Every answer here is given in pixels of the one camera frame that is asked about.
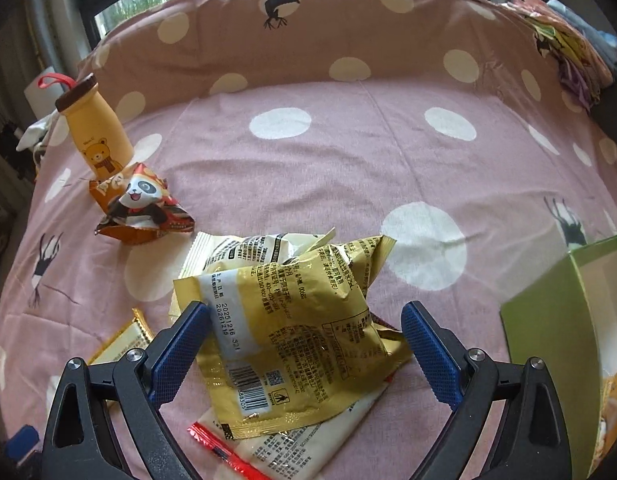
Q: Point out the pile of folded clothes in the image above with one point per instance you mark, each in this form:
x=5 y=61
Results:
x=573 y=40

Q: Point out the black device on stand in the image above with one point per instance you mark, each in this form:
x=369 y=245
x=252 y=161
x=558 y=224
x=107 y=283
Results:
x=8 y=140

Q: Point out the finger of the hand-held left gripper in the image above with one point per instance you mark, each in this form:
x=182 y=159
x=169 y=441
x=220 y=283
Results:
x=22 y=442

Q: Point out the crinkled gold foil snack packet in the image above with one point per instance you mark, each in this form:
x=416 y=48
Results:
x=308 y=320

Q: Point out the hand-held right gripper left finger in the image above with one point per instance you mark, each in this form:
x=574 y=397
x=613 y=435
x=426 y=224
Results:
x=181 y=355

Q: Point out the white crumpled cloth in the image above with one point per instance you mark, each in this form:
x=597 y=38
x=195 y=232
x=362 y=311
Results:
x=36 y=132

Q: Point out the green cardboard box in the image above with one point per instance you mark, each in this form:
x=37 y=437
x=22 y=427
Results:
x=543 y=320

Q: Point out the panda print snack packet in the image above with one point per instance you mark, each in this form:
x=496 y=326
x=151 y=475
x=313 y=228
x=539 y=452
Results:
x=138 y=200

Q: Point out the pink polka dot bed sheet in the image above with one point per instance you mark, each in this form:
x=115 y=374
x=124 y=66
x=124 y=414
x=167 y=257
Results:
x=338 y=170

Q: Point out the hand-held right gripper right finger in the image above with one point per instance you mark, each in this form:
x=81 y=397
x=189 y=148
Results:
x=431 y=355

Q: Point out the yellow bear bottle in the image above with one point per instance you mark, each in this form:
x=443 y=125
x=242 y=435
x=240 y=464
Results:
x=98 y=130

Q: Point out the pale yellow snack packet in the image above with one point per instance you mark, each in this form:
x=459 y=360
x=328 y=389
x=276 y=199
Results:
x=223 y=250

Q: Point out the small pale wafer bar packet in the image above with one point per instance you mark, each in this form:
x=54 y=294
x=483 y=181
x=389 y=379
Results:
x=123 y=345

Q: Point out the white cylinder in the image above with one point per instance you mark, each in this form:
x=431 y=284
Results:
x=38 y=100

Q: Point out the white packet with red edge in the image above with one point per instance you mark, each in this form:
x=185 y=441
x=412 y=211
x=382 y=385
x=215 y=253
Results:
x=288 y=450

